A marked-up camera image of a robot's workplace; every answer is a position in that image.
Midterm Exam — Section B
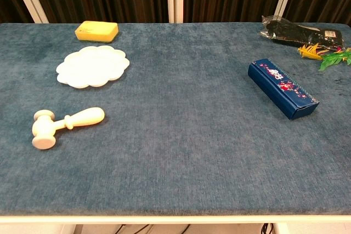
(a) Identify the cream wooden mallet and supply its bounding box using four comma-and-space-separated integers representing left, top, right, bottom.
31, 107, 106, 150

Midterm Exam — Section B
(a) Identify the white flower-shaped paint palette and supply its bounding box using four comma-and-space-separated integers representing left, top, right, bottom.
55, 45, 131, 90

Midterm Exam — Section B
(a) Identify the blue felt-covered table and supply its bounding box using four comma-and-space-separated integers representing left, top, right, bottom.
0, 22, 351, 216

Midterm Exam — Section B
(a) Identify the black item in plastic bag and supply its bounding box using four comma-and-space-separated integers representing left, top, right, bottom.
258, 15, 344, 49

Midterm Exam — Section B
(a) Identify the black cable bundle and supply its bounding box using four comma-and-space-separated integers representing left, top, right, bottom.
260, 222, 275, 234

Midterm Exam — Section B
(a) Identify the colourful feather shuttlecock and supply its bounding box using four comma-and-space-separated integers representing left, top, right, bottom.
297, 42, 351, 71

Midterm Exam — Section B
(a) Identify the yellow sponge block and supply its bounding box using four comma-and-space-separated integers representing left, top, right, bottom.
74, 20, 120, 44

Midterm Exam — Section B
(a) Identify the blue glasses packet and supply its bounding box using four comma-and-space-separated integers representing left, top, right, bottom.
247, 58, 320, 121

